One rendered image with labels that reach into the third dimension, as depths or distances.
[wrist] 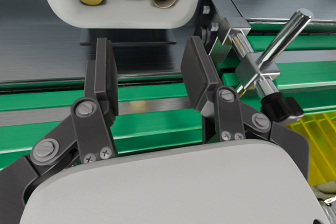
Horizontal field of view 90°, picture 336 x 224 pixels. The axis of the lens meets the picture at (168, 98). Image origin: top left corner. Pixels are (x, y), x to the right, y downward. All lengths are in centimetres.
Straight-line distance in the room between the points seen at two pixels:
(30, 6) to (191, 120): 49
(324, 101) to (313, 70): 12
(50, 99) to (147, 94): 14
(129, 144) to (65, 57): 17
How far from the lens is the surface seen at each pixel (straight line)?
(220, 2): 26
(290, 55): 27
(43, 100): 29
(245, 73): 18
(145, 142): 31
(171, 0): 28
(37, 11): 59
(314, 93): 37
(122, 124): 24
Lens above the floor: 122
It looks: 30 degrees down
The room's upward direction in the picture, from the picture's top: 168 degrees clockwise
